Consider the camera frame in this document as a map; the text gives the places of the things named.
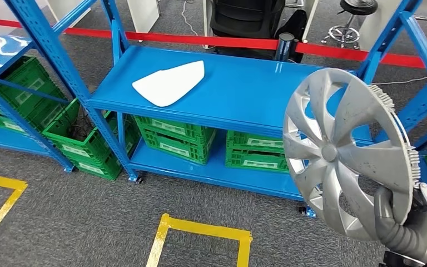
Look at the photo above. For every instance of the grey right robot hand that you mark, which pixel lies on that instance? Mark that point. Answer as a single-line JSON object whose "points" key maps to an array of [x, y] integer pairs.
{"points": [[384, 206]]}

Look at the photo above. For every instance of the silver wheel hubcap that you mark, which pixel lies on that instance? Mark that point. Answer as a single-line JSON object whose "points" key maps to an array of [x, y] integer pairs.
{"points": [[368, 154]]}

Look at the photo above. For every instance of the white triangular panel part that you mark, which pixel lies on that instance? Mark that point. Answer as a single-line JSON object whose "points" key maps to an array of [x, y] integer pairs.
{"points": [[169, 84]]}

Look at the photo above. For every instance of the red barrier belt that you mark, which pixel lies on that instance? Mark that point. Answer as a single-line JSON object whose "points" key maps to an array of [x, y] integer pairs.
{"points": [[327, 49], [198, 40]]}

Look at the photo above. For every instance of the yellow tape square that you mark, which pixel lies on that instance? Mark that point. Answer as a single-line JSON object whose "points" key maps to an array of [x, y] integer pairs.
{"points": [[206, 226]]}

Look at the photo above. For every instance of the black backpack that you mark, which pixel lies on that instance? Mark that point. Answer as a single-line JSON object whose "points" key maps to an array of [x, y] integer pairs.
{"points": [[294, 25]]}

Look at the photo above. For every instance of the black stool chrome base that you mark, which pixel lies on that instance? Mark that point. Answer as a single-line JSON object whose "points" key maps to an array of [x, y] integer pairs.
{"points": [[359, 5]]}

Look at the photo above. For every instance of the black office chair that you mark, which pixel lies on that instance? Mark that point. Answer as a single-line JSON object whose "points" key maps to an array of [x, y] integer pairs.
{"points": [[246, 18]]}

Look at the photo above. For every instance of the dark barrier post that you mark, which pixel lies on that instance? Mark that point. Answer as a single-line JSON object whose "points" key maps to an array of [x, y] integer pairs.
{"points": [[285, 48]]}

